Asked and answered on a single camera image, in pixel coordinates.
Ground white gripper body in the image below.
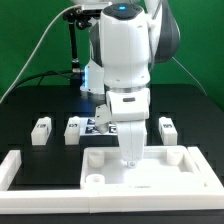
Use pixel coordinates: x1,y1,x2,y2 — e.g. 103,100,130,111
106,88,150,163

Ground white desk top tray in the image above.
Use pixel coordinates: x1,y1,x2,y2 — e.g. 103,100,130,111
80,146,205,190

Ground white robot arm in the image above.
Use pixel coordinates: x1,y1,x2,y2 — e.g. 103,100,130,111
80,0,180,167

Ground fiducial marker sheet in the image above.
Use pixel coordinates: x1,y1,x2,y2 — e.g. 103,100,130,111
80,117,117,136

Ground black cables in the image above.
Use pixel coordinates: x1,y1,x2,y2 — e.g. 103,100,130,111
6,69,74,96

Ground white U-shaped frame fence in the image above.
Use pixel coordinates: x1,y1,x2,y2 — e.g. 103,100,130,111
0,147,224,214

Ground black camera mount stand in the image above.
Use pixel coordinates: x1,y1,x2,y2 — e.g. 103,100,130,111
63,9,91,89

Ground grey camera on stand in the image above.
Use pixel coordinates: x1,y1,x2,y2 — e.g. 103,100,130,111
81,2,111,16

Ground white cable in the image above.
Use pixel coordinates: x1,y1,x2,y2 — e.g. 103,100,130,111
0,3,84,104

